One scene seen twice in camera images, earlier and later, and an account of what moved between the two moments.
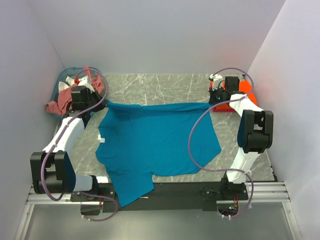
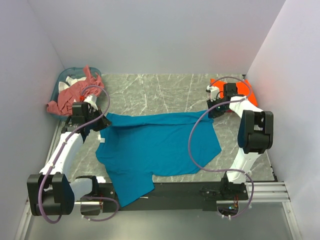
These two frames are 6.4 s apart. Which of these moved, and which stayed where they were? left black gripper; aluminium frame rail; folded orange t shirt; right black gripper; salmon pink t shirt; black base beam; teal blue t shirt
Moved: left black gripper; teal blue t shirt; right black gripper
Stayed: aluminium frame rail; folded orange t shirt; salmon pink t shirt; black base beam
